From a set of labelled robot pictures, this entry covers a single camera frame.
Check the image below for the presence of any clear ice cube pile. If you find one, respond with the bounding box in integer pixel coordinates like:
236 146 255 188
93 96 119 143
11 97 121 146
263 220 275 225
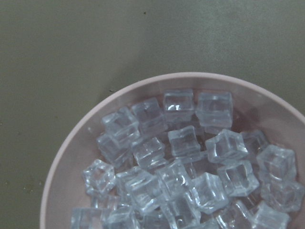
71 89 305 229

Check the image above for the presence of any pink bowl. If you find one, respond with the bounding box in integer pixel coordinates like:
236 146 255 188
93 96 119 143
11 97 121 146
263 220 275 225
40 72 305 229

